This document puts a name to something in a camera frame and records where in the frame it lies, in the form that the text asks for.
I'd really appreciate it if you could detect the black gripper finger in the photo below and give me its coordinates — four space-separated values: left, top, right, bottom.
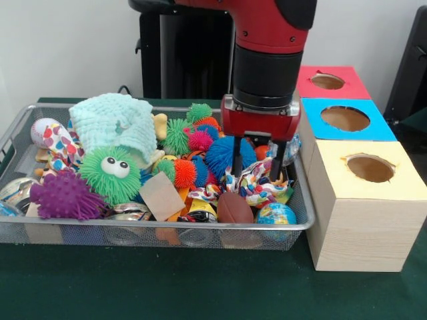
232 135 243 177
269 141 287 183

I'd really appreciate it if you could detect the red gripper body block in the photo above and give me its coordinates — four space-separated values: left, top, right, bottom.
220 108 302 143

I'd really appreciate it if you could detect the clear plastic bottle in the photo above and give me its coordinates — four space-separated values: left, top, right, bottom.
266 133 302 167

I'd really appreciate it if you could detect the wooden box with three holes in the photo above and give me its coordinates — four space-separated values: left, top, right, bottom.
295 65 427 273

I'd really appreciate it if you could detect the shallow clear mesh bin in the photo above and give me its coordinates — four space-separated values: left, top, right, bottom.
0 103 316 251

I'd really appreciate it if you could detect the blue spiky rubber ball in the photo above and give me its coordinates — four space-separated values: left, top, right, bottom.
204 134 258 181

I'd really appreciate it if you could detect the colourful spotted cloth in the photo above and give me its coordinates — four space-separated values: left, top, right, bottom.
188 158 294 209

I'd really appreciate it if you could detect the small brown football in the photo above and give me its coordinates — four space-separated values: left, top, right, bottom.
216 192 254 224

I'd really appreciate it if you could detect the small globe ball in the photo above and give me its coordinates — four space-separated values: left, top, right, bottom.
255 202 297 227

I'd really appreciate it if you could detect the plain wooden block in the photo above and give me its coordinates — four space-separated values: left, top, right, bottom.
139 171 186 222

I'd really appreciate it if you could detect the green spiky toy with eyes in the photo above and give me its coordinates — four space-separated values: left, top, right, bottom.
79 146 143 206

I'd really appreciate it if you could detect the mint green knitted cloth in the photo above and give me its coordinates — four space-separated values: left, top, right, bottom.
69 93 157 166

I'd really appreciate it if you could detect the black upright panel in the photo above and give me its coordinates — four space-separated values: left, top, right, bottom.
383 5 427 116

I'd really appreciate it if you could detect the purple spiky rubber toy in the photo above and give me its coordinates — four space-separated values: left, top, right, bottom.
29 171 107 221

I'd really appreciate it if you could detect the white baseball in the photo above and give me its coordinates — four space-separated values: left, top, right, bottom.
30 118 67 149

